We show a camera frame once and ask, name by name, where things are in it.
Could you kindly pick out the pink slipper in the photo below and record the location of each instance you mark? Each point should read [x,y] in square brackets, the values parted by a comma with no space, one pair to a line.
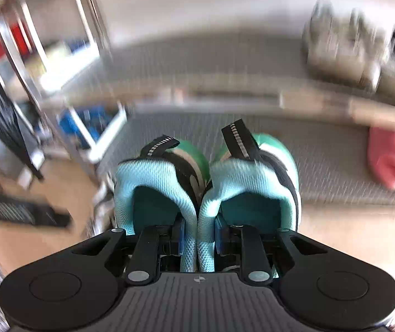
[386,159]

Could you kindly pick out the blue white object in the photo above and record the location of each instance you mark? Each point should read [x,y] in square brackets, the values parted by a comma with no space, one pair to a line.
[79,124]

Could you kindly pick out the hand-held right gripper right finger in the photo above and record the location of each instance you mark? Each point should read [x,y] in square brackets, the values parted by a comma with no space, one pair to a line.
[251,249]

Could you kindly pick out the wooden mesh shoe rack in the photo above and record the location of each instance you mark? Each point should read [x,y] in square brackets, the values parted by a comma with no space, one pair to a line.
[322,166]

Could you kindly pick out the black sneaker teal lining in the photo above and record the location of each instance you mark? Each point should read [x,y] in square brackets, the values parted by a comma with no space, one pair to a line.
[131,179]
[252,179]

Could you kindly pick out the grey sneaker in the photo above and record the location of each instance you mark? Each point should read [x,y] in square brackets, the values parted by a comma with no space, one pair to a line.
[332,45]
[373,62]

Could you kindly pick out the red object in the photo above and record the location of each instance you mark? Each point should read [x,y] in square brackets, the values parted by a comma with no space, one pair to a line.
[19,38]

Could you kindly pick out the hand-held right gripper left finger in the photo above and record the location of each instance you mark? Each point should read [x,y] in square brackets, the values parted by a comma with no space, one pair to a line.
[147,249]

